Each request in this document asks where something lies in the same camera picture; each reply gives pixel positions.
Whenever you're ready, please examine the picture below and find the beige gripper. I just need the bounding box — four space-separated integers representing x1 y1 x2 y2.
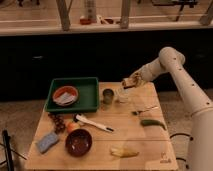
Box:
122 71 145 88

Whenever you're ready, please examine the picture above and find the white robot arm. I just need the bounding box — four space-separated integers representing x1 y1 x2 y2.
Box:
122 47 213 171

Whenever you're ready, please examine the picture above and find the paper cup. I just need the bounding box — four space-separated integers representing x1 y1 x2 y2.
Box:
103 89 114 105

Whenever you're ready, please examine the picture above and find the clear glass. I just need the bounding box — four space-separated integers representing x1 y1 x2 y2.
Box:
116 88 129 103

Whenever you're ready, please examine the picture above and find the metal fork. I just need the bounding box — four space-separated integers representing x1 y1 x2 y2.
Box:
131 106 158 115

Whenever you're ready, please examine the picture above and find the green plastic tray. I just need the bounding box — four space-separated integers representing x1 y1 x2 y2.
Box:
45 77 99 114

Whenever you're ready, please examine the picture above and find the green chili pepper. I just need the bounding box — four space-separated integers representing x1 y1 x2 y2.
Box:
140 119 166 130

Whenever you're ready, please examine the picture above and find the orange bowl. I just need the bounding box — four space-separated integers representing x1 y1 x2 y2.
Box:
52 86 78 106

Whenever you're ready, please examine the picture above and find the grey cloth in bowl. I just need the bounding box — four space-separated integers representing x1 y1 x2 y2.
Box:
55 93 75 104

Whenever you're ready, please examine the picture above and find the banana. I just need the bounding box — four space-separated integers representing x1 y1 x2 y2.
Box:
110 147 138 158

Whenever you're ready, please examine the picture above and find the apple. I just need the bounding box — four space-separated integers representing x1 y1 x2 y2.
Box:
66 122 80 133

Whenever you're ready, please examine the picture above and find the dark red bowl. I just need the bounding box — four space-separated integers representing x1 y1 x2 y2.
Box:
65 129 92 157

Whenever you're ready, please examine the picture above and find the bunch of dark grapes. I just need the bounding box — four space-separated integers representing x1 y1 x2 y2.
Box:
48 113 66 134

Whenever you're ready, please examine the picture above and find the blue sponge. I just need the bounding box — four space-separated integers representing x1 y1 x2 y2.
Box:
36 132 59 154

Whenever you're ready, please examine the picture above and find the black tripod stand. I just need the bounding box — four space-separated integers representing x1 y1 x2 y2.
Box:
0 130 26 171

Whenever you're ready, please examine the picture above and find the white handled brush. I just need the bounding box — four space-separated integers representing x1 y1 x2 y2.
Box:
73 114 114 132

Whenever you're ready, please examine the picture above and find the black cable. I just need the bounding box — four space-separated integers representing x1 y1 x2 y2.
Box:
169 132 194 171

